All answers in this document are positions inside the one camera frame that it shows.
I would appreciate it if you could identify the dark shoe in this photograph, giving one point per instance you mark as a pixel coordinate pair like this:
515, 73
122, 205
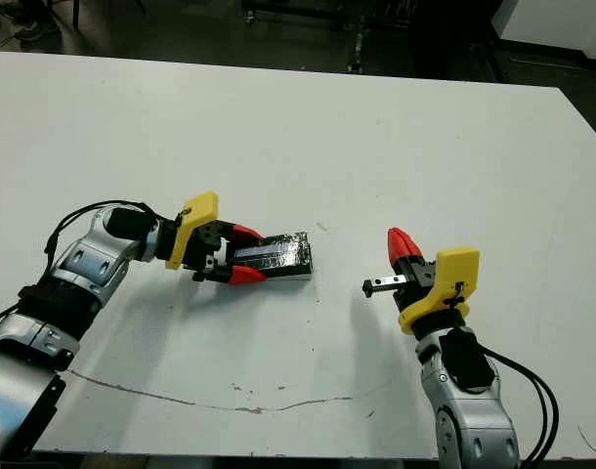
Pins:
28, 31

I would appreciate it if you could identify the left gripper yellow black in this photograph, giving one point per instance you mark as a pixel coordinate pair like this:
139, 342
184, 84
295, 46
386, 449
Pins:
195, 215

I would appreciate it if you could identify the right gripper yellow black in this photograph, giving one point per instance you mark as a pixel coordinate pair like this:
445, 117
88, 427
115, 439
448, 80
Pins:
454, 278

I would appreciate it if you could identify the white cabinet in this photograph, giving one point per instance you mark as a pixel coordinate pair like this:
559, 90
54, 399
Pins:
557, 19

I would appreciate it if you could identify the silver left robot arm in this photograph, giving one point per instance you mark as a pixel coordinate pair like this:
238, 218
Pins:
58, 303

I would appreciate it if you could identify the black glossy box lid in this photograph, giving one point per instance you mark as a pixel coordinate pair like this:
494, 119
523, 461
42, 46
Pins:
288, 254

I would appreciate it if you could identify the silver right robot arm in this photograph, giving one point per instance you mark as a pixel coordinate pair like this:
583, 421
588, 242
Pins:
469, 405

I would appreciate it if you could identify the black rolling cart frame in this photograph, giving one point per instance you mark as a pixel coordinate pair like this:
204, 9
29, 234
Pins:
356, 29

